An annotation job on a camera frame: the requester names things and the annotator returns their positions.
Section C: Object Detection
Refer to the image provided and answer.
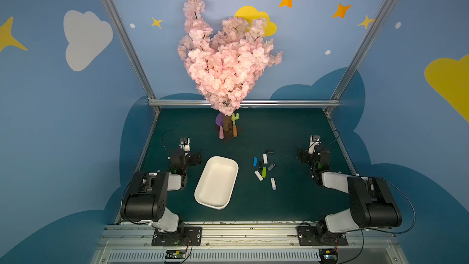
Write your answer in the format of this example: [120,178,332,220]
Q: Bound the white oval storage tray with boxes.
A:
[194,156,239,210]

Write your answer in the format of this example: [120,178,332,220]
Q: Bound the white purple usb drive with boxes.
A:
[270,178,277,190]

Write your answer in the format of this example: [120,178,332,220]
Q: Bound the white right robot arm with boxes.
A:
[297,149,403,235]

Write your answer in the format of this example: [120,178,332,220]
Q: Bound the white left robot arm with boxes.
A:
[120,149,202,233]

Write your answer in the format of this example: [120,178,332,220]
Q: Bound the left green circuit board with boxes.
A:
[164,250,187,262]

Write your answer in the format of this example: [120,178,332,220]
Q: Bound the green circuit board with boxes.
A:
[164,250,187,262]
[319,249,338,264]

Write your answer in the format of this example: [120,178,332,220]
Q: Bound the pink cherry blossom tree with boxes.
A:
[177,0,282,116]

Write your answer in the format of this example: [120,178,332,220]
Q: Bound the right green circuit board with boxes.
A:
[319,249,338,264]

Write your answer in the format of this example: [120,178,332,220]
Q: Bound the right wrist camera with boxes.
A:
[308,135,321,155]

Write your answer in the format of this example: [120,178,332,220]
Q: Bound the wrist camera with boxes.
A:
[308,135,321,155]
[180,138,190,152]

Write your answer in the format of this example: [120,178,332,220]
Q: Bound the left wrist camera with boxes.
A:
[180,138,190,152]

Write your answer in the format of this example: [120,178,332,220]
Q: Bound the dark tree base plate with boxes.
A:
[213,125,235,142]

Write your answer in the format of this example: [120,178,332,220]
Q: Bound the back aluminium frame bar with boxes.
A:
[148,99,340,108]

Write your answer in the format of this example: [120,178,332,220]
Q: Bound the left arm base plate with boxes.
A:
[151,226,202,247]

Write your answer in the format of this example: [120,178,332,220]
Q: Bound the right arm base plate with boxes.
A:
[296,224,348,246]

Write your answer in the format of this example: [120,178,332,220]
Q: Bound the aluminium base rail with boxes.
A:
[91,221,408,264]

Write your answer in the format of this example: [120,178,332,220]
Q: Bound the left aluminium frame post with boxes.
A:
[101,0,160,116]

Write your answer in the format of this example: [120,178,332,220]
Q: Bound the aluminium frame post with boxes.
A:
[101,0,160,116]
[325,0,398,117]

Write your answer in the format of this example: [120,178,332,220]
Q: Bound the right aluminium frame post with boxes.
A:
[325,0,398,117]

